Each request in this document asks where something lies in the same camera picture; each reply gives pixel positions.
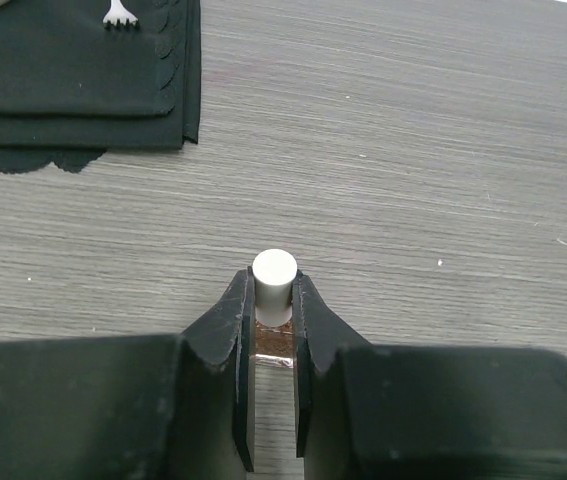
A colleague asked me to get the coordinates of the silver fork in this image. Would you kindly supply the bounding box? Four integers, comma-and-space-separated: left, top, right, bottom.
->
102, 0, 139, 29

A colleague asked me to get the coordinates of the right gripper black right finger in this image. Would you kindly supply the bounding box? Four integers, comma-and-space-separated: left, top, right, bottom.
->
292, 274, 567, 479

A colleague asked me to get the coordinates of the glitter nail polish bottle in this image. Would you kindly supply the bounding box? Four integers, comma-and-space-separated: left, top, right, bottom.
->
255, 320, 294, 369

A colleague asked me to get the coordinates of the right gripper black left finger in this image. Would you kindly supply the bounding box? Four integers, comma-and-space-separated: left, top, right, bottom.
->
0, 269, 255, 479

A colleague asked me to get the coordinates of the black cloth placemat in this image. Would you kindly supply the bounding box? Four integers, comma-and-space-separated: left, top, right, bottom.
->
0, 1, 201, 173

